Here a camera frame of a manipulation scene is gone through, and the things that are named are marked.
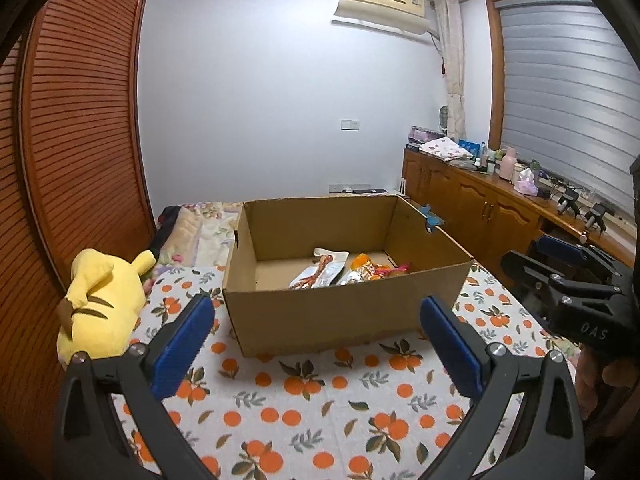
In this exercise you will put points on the orange snack packets in box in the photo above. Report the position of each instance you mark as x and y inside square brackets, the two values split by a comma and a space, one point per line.
[364, 269]

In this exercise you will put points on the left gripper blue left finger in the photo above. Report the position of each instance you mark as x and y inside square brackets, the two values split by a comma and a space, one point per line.
[176, 345]

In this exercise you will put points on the yellow plush toy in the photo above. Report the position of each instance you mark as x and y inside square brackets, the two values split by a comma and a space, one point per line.
[102, 304]

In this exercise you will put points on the wooden louvered wardrobe door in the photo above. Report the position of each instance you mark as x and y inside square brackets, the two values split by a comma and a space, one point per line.
[71, 178]

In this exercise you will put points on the wooden sideboard cabinet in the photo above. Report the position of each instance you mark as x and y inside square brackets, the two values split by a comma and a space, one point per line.
[483, 213]

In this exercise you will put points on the pink bottle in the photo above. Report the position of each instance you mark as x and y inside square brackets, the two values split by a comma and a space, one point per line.
[507, 164]

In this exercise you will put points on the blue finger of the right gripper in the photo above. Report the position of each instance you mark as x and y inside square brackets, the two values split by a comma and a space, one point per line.
[560, 249]
[594, 281]

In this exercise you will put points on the white air conditioner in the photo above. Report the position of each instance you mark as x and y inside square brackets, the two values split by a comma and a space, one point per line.
[406, 15]

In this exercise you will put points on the brown cardboard box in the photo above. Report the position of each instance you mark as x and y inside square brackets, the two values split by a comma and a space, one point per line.
[275, 241]

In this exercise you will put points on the folded floral cloth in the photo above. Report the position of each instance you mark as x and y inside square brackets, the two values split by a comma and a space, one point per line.
[445, 149]

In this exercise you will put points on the white red snack packet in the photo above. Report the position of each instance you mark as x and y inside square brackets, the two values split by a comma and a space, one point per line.
[326, 267]

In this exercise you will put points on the floral beige curtain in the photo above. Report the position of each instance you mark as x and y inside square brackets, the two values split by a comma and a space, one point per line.
[450, 29]

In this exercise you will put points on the white wall switch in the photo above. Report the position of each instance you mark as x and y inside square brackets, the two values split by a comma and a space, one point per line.
[350, 125]

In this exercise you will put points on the grey window blind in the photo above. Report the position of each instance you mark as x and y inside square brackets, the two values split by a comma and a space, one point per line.
[566, 93]

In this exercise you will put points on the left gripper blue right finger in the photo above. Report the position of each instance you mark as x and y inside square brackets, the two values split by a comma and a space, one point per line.
[457, 345]

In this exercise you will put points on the floral quilt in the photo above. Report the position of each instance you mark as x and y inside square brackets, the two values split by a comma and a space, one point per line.
[199, 234]

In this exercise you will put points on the person's right hand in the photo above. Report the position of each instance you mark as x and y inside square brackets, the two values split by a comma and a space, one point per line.
[621, 376]

